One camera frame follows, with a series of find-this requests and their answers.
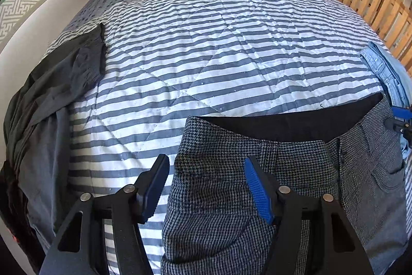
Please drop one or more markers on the light blue denim garment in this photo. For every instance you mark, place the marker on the light blue denim garment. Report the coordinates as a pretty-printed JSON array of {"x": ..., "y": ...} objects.
[{"x": 383, "y": 65}]

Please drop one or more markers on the blue white striped quilt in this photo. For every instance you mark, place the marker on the blue white striped quilt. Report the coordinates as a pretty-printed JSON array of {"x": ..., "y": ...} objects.
[{"x": 209, "y": 52}]

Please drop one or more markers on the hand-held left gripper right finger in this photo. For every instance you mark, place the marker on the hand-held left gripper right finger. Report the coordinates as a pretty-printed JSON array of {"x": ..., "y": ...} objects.
[{"x": 257, "y": 191}]

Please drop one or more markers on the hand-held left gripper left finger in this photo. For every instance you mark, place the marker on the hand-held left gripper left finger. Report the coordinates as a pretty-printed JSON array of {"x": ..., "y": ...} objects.
[{"x": 156, "y": 189}]

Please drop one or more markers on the grey houndstooth pants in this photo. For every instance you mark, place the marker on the grey houndstooth pants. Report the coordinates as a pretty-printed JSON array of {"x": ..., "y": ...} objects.
[{"x": 219, "y": 149}]

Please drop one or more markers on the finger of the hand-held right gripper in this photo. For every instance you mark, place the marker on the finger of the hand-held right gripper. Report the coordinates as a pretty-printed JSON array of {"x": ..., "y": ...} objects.
[{"x": 402, "y": 114}]

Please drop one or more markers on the pile of dark clothes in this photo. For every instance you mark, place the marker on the pile of dark clothes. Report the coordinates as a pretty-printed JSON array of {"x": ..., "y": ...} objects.
[{"x": 38, "y": 94}]

